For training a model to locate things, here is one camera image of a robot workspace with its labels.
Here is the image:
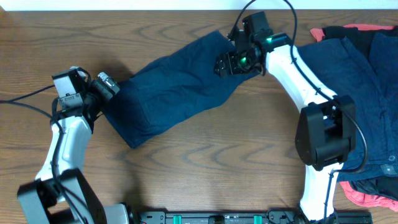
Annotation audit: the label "dark blue shorts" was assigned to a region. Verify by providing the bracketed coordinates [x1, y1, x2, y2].
[104, 30, 255, 148]

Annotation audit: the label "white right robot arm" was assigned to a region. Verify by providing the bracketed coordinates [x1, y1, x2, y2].
[215, 30, 358, 223]

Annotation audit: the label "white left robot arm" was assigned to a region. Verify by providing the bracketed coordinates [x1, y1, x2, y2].
[17, 68, 133, 223]

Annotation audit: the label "dark navy garment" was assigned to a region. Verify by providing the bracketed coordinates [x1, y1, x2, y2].
[369, 33, 397, 134]

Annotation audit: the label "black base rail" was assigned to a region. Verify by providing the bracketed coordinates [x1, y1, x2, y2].
[127, 207, 308, 224]

